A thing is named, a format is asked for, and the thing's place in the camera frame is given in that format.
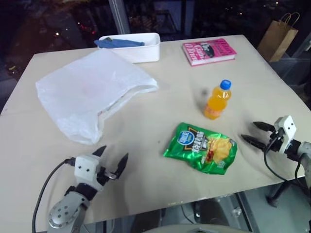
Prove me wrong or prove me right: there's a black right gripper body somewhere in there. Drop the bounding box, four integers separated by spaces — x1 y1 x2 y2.
263 126 282 153

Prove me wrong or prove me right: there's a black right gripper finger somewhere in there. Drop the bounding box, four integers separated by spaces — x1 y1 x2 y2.
252 121 276 133
241 134 267 151

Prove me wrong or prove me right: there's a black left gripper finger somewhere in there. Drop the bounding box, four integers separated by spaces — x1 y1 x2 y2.
114 152 129 180
92 145 107 157

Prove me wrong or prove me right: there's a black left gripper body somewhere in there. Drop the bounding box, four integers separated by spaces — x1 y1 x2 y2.
96 165 118 187

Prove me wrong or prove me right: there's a green chips bag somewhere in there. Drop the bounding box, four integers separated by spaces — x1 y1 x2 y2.
163 122 238 175

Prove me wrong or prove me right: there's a black table leg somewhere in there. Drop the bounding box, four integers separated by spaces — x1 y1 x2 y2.
265 181 292 207

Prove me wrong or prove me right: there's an orange drink bottle blue cap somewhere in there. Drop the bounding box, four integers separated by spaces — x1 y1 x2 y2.
203 79 232 120

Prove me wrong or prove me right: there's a white plastic bag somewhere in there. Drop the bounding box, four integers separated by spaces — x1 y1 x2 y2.
35 48 159 146

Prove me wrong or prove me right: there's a brown paper shopping bag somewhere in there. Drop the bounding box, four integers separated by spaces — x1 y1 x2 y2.
257 12 301 63

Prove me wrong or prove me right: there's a pink paperback book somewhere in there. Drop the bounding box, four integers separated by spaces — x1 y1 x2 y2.
182 38 237 67

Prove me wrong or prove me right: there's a white rectangular storage box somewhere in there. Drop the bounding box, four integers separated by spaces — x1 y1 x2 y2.
98 33 161 64

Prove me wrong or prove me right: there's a blue cloth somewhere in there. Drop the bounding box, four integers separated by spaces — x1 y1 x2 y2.
94 38 145 49

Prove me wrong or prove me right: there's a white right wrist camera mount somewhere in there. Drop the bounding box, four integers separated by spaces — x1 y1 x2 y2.
274 115 297 154

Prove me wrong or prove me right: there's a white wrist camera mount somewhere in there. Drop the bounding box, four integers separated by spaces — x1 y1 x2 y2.
274 115 297 154
74 155 103 191

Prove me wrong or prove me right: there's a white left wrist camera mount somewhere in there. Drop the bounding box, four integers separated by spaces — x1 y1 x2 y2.
74 155 103 191

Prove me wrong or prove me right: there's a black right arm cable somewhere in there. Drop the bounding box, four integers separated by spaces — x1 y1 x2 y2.
263 135 311 189

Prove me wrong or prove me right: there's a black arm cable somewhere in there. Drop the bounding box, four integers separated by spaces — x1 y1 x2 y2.
32 157 76 233
263 135 311 189

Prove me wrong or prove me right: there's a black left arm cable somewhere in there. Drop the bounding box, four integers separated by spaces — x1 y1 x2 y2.
32 157 76 233

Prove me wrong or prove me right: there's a grey metal window post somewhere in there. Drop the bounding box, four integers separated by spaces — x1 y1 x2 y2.
108 0 131 36

